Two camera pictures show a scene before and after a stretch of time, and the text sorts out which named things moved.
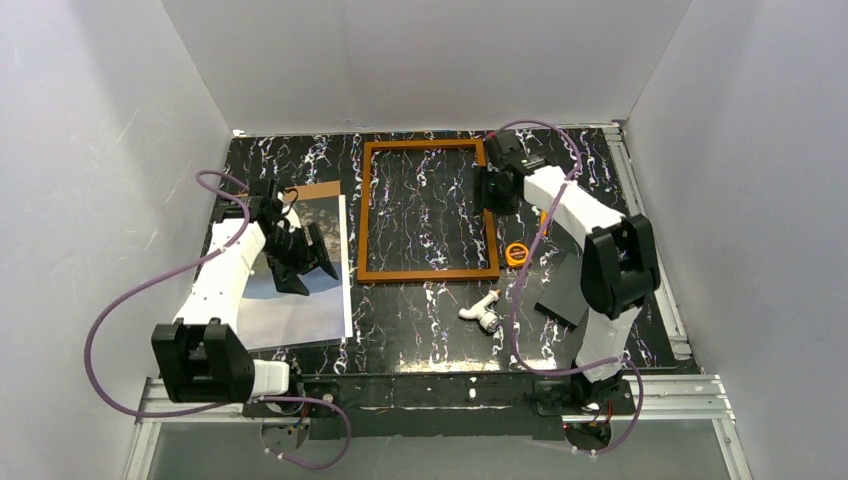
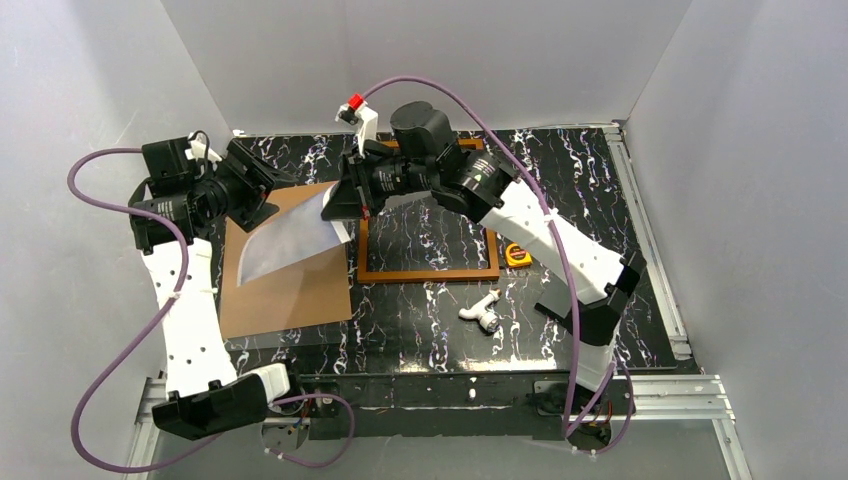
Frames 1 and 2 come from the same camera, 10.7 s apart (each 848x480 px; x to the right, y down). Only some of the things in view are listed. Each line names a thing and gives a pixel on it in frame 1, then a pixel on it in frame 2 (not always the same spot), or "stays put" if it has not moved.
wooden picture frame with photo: x=365 y=206 stays put
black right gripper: x=494 y=183 -> x=361 y=183
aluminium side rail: x=618 y=138 stays put
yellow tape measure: x=516 y=254 stays put
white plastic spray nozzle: x=487 y=319 stays put
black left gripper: x=296 y=250 -> x=240 y=184
